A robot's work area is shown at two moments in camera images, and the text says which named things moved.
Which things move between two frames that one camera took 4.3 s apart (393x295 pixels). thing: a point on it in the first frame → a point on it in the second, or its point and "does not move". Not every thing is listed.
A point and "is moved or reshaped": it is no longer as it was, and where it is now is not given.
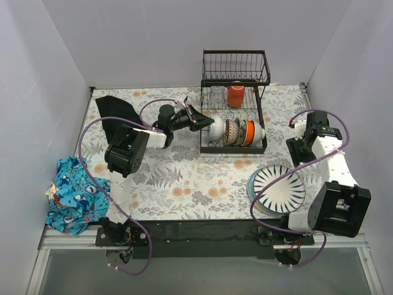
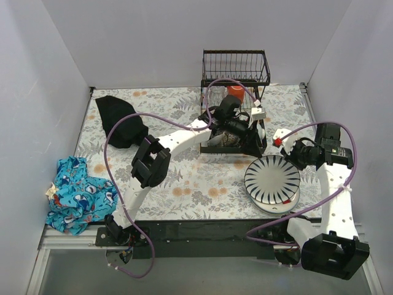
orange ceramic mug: x=236 y=95 does not move
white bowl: x=259 y=134 does not move
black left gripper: x=190 y=116 → x=253 y=139
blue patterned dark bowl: x=231 y=135 does not move
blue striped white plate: x=282 y=195 is moved or reshaped
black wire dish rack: x=231 y=94 does not move
